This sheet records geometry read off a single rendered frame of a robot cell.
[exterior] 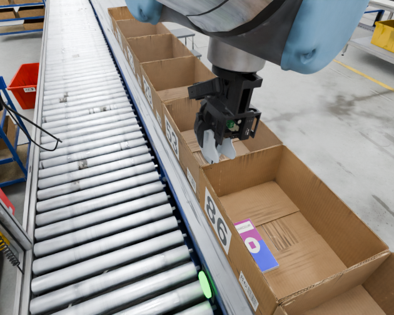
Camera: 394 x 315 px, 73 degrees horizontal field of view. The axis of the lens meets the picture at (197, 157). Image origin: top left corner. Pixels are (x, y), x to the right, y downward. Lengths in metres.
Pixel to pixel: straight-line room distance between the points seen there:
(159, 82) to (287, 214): 0.94
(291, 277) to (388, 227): 1.57
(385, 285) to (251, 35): 0.70
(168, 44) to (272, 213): 1.31
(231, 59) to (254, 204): 0.59
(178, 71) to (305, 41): 1.32
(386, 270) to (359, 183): 1.77
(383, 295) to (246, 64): 0.64
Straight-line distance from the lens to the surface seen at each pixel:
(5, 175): 2.48
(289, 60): 0.20
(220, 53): 0.40
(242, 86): 0.40
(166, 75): 1.48
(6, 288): 2.03
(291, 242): 0.85
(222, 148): 0.54
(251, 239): 0.81
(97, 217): 1.09
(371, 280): 0.83
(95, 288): 0.96
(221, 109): 0.44
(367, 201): 2.40
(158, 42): 1.83
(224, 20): 0.17
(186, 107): 1.11
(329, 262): 0.86
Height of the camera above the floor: 1.58
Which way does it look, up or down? 42 degrees down
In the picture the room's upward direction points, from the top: straight up
